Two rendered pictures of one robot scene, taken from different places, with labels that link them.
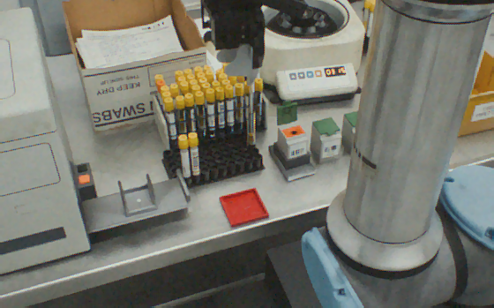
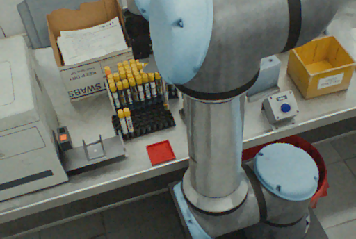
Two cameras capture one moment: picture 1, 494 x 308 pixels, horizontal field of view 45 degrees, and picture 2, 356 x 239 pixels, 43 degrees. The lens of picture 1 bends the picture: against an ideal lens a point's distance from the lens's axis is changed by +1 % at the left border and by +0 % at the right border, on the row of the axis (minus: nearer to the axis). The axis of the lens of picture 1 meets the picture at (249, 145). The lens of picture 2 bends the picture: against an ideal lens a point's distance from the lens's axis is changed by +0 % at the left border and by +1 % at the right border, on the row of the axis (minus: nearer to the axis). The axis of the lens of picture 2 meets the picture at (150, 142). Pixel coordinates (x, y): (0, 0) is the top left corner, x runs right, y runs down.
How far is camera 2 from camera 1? 0.26 m
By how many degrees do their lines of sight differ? 13
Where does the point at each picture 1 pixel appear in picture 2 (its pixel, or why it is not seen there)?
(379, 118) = (192, 140)
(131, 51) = (92, 45)
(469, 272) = (268, 208)
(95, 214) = (70, 160)
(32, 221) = (33, 167)
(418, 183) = (220, 170)
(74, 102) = (58, 81)
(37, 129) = (28, 120)
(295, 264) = not seen: hidden behind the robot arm
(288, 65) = not seen: hidden behind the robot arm
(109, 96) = (77, 80)
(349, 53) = not seen: hidden behind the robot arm
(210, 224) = (139, 164)
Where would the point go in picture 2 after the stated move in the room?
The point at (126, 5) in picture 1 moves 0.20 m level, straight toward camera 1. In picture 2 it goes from (87, 12) to (92, 51)
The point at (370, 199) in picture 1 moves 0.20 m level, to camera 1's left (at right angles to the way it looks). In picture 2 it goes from (197, 176) to (78, 177)
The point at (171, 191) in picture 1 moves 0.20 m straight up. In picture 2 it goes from (115, 144) to (99, 93)
